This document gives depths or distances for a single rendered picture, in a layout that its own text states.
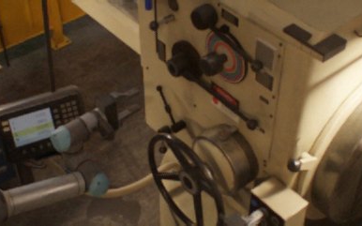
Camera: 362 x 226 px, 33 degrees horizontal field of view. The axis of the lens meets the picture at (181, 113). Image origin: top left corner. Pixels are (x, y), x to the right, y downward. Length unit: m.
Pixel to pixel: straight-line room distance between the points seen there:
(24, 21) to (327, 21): 3.20
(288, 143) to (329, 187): 0.23
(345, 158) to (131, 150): 2.19
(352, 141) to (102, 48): 3.08
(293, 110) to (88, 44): 3.19
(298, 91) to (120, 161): 2.28
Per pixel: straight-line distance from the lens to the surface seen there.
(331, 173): 2.01
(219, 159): 2.00
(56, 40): 4.83
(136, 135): 4.04
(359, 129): 1.97
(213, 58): 1.84
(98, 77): 4.50
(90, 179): 2.00
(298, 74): 1.71
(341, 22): 1.72
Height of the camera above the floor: 2.85
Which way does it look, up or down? 43 degrees down
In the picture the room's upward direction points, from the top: straight up
